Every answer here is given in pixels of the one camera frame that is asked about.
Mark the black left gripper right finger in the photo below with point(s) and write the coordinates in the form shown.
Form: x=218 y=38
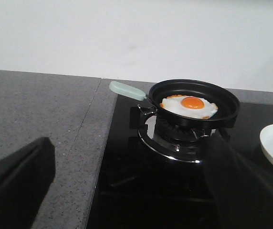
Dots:
x=242 y=189

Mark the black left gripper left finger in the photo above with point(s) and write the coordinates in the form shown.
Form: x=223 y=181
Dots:
x=25 y=178

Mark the fried egg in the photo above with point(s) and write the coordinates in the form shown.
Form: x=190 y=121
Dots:
x=189 y=106

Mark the black frying pan mint handle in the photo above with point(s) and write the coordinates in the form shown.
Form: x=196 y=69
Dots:
x=227 y=103

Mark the black pan support left burner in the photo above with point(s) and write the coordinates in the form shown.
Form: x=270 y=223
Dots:
x=174 y=150

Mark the black burner head left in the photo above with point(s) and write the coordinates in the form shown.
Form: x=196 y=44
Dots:
x=179 y=133

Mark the black glass gas cooktop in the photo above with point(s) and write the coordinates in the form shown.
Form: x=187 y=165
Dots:
x=139 y=189

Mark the wire pan trivet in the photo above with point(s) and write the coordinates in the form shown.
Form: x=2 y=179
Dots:
x=148 y=113

